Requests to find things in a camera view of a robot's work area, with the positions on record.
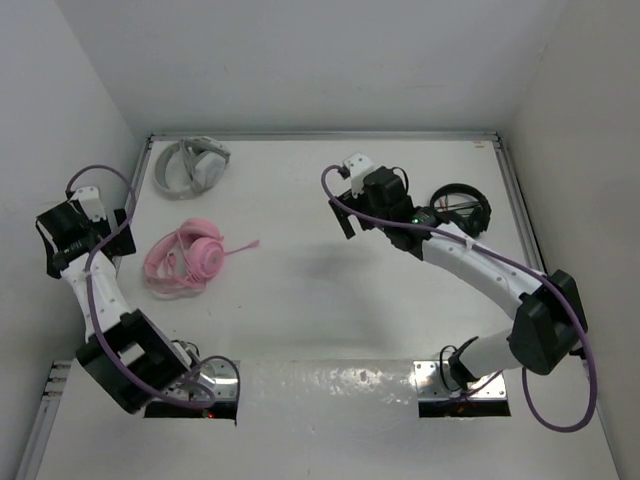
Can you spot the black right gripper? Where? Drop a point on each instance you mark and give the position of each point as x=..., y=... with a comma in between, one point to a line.
x=355, y=202

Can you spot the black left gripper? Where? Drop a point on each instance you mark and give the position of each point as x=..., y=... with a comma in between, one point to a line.
x=124, y=245

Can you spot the pink headphones with cable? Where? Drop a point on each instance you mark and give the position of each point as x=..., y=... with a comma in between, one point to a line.
x=186, y=260

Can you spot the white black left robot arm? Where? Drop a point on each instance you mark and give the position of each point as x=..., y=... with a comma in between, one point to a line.
x=123, y=351

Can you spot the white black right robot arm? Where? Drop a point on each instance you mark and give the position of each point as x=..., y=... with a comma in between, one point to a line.
x=545, y=310

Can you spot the white grey headphones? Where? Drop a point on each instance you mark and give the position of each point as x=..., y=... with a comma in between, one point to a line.
x=203, y=160

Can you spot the black headphones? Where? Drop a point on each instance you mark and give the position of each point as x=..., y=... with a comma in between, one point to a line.
x=465, y=206

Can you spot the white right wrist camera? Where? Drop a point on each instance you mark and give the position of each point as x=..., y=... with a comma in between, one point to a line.
x=357, y=166

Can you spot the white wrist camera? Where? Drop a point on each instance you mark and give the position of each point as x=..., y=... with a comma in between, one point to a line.
x=90, y=202
x=357, y=166

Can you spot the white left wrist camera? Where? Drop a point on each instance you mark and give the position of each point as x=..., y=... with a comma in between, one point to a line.
x=90, y=202

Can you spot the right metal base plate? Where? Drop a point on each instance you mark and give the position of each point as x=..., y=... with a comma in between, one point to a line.
x=434, y=384

